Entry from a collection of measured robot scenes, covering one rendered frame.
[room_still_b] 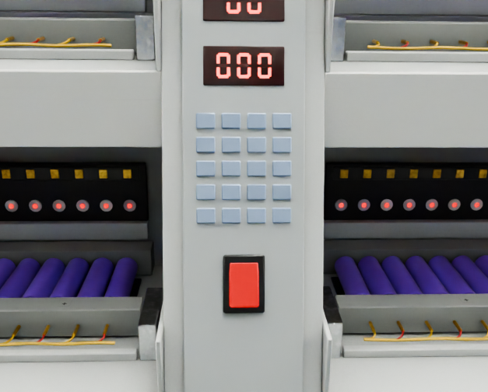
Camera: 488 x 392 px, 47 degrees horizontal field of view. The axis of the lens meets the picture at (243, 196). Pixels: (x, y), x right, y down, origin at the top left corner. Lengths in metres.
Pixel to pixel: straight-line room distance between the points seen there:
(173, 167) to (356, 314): 0.18
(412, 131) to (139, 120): 0.16
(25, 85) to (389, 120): 0.21
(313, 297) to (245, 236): 0.05
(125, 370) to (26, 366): 0.07
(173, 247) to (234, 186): 0.05
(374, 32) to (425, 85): 0.08
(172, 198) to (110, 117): 0.06
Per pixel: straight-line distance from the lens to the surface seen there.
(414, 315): 0.43
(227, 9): 0.33
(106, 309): 0.41
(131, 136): 0.34
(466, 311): 0.44
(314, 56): 0.34
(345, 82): 0.34
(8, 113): 0.36
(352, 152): 0.54
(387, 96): 0.35
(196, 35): 0.33
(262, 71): 0.33
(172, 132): 0.33
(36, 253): 0.51
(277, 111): 0.32
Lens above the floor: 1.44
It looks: 3 degrees down
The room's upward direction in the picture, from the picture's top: straight up
